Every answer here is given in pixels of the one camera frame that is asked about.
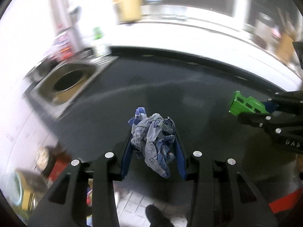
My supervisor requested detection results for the green carton box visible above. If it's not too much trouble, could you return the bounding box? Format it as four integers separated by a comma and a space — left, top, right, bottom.
229, 91, 268, 116

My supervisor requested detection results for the blue white paper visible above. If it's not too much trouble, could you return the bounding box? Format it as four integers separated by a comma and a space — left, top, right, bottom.
128, 107, 176, 178

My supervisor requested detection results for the bamboo utensil holder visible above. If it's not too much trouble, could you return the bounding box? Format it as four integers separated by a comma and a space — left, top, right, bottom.
275, 33, 294, 63

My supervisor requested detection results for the red container under counter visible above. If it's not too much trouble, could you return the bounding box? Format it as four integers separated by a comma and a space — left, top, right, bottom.
269, 187, 302, 214

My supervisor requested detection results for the steel sink basin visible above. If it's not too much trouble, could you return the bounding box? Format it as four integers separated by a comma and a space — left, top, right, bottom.
29, 55, 117, 119

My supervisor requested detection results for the green cap soap bottle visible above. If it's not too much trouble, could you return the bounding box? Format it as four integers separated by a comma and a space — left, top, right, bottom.
93, 27, 110, 56

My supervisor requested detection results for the red detergent pouch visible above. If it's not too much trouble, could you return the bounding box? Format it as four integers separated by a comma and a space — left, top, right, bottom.
54, 27, 74, 61

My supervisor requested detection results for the tan thermos jug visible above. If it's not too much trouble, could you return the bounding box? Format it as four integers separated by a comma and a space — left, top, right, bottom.
113, 0, 142, 23

